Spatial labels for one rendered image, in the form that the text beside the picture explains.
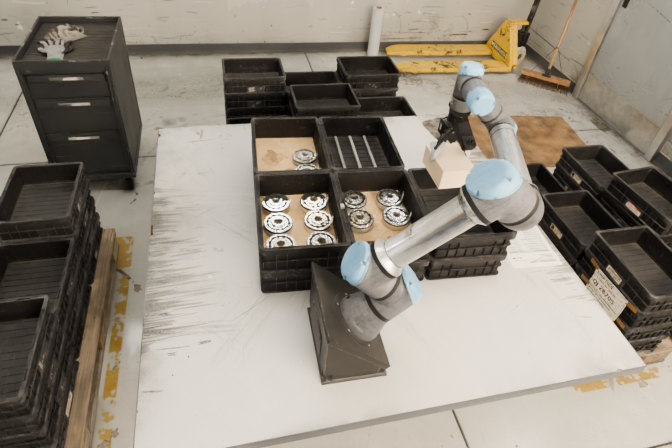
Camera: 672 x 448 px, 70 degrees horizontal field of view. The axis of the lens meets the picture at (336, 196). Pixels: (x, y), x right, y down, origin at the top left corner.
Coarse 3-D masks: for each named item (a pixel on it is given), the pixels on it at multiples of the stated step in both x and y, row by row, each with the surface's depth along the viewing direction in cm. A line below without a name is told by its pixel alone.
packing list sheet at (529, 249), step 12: (516, 240) 200; (528, 240) 201; (540, 240) 202; (516, 252) 195; (528, 252) 196; (540, 252) 196; (552, 252) 197; (516, 264) 190; (528, 264) 191; (540, 264) 191; (552, 264) 192
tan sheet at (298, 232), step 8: (296, 200) 188; (296, 208) 185; (328, 208) 186; (264, 216) 180; (296, 216) 181; (304, 216) 182; (296, 224) 178; (264, 232) 173; (296, 232) 175; (304, 232) 175; (264, 240) 170; (296, 240) 172; (304, 240) 172; (336, 240) 174
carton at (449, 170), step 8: (448, 144) 175; (456, 144) 175; (424, 152) 175; (440, 152) 170; (448, 152) 171; (456, 152) 171; (424, 160) 176; (440, 160) 166; (448, 160) 167; (456, 160) 167; (464, 160) 168; (432, 168) 170; (440, 168) 164; (448, 168) 163; (456, 168) 164; (464, 168) 164; (432, 176) 170; (440, 176) 164; (448, 176) 163; (456, 176) 164; (464, 176) 165; (440, 184) 165; (448, 184) 166; (456, 184) 167
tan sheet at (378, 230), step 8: (368, 192) 196; (376, 192) 196; (368, 200) 192; (368, 208) 188; (376, 208) 189; (376, 216) 185; (376, 224) 182; (368, 232) 178; (376, 232) 178; (384, 232) 179; (392, 232) 179; (360, 240) 175; (368, 240) 175
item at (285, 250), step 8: (256, 176) 181; (264, 176) 182; (272, 176) 183; (256, 184) 178; (256, 192) 174; (336, 192) 178; (256, 200) 171; (336, 200) 175; (344, 216) 169; (344, 224) 166; (344, 232) 163; (264, 248) 154; (272, 248) 154; (280, 248) 155; (288, 248) 155; (296, 248) 155; (304, 248) 156; (312, 248) 156; (320, 248) 157; (328, 248) 158; (336, 248) 158; (344, 248) 159
